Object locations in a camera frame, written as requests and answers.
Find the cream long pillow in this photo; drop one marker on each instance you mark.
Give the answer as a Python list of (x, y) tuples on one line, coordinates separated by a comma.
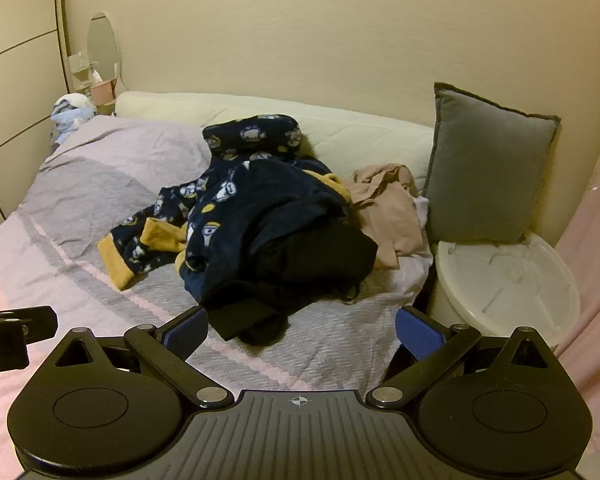
[(355, 135)]

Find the white round plastic bin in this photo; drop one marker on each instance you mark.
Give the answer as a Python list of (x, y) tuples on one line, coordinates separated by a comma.
[(505, 280)]

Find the white wardrobe doors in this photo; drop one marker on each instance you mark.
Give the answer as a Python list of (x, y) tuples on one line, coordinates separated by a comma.
[(15, 85)]

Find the navy printed fleece pajama top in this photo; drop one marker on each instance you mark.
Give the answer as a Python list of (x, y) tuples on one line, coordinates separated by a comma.
[(270, 200)]

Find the pink grey striped bedspread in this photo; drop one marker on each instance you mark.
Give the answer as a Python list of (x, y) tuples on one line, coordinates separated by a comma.
[(80, 185)]

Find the pink curtain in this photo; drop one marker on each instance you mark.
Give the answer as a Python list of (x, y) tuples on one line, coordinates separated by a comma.
[(595, 260)]

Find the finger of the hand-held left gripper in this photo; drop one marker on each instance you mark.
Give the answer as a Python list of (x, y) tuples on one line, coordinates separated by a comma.
[(25, 322)]

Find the blue white plush toy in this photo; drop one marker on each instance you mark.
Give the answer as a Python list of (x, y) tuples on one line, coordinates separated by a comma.
[(72, 110)]

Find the small white cloth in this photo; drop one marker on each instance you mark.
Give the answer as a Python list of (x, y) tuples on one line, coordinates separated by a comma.
[(421, 210)]

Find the small pink box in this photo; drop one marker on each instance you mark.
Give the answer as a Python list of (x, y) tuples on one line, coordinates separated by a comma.
[(104, 91)]

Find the beige garment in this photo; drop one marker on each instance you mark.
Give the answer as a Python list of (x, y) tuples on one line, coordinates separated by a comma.
[(385, 215)]

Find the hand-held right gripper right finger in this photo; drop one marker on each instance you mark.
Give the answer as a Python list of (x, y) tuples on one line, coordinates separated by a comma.
[(417, 332)]

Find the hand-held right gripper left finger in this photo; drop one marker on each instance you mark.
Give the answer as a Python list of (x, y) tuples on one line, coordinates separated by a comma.
[(187, 332)]

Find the grey cushion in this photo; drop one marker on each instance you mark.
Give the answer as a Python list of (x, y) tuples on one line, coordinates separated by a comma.
[(485, 170)]

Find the black garment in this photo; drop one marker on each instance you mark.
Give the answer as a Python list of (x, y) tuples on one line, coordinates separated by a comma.
[(300, 270)]

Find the oval mirror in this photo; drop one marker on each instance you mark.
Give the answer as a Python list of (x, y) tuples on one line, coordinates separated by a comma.
[(102, 45)]

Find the clear cosmetic organizer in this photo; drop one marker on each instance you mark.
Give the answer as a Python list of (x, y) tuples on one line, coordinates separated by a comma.
[(78, 72)]

